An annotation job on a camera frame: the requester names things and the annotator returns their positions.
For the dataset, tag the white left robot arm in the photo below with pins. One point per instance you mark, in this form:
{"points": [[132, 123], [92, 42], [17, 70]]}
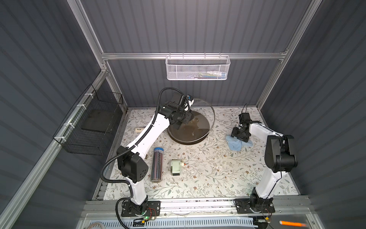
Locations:
{"points": [[131, 161]]}

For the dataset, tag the glass pot lid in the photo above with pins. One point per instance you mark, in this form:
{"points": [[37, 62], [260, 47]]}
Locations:
{"points": [[201, 124]]}

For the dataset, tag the orange marker pen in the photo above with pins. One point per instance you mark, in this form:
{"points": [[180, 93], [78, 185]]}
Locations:
{"points": [[293, 224]]}

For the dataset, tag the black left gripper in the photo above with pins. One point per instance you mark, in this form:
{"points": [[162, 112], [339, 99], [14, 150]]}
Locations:
{"points": [[183, 119]]}

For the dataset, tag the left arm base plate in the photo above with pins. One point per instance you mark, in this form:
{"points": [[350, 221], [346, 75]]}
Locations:
{"points": [[147, 208]]}

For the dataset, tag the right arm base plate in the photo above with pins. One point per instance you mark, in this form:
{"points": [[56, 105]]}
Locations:
{"points": [[247, 205]]}

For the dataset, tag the black wire basket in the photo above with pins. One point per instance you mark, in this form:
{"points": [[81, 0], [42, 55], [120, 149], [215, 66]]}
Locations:
{"points": [[92, 125]]}

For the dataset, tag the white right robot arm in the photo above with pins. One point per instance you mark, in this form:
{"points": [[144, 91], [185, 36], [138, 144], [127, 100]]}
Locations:
{"points": [[280, 156]]}

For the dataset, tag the white ventilated cable duct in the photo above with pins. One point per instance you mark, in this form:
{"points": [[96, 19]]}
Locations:
{"points": [[191, 223]]}

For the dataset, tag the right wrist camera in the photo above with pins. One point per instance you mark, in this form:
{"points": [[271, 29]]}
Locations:
{"points": [[244, 118]]}

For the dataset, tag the small green white sharpener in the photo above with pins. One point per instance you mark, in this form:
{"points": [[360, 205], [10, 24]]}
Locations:
{"points": [[176, 166]]}

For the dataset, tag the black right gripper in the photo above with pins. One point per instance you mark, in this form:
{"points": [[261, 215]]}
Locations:
{"points": [[238, 133]]}

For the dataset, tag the white wire mesh basket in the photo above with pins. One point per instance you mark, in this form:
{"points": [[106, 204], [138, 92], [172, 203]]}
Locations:
{"points": [[197, 67]]}

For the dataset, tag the light blue microfiber cloth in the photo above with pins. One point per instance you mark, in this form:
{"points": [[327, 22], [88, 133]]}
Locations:
{"points": [[235, 144]]}

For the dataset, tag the white wok pan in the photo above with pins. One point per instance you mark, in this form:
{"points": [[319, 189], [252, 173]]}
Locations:
{"points": [[154, 129]]}

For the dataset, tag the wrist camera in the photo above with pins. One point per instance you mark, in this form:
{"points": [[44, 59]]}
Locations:
{"points": [[244, 118], [185, 102]]}

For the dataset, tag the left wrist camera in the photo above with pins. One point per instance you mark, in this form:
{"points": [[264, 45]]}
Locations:
{"points": [[185, 102]]}

